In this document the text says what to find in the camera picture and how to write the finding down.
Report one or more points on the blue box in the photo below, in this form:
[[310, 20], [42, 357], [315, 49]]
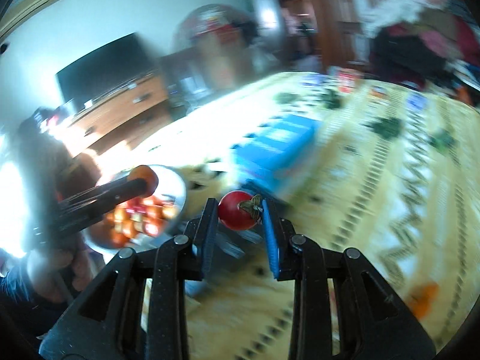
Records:
[[273, 150]]

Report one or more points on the person's left hand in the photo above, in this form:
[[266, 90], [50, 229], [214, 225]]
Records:
[[48, 270]]

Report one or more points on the pile of clothes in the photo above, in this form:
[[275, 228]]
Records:
[[405, 45]]

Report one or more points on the metal bowl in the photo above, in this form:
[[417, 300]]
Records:
[[176, 189]]

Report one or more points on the person's left forearm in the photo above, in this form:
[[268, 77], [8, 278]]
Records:
[[13, 292]]

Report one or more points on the bagged cardboard boxes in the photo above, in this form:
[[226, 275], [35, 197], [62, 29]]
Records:
[[213, 33]]

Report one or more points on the red packet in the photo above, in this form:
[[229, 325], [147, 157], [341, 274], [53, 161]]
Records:
[[348, 79]]

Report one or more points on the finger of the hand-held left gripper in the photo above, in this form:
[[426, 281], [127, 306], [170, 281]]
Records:
[[112, 197]]

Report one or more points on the wooden dresser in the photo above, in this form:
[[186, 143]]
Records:
[[123, 112]]

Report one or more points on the wall air conditioner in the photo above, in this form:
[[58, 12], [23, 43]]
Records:
[[33, 5]]

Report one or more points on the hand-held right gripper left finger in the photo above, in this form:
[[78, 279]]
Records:
[[207, 238]]

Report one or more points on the small orange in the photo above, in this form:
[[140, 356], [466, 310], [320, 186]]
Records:
[[425, 298], [149, 175]]

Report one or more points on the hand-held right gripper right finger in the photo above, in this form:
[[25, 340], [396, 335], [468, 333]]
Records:
[[270, 243]]

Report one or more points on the wooden wardrobe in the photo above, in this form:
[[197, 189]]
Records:
[[330, 15]]

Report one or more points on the heap of tomatoes and oranges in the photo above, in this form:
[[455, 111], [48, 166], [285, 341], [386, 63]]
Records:
[[150, 222]]

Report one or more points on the white door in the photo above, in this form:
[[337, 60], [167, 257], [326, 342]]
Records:
[[266, 15]]

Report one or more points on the red tomato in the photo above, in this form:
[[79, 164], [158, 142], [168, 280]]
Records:
[[235, 214]]

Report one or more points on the black television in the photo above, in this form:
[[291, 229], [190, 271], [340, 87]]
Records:
[[101, 67]]

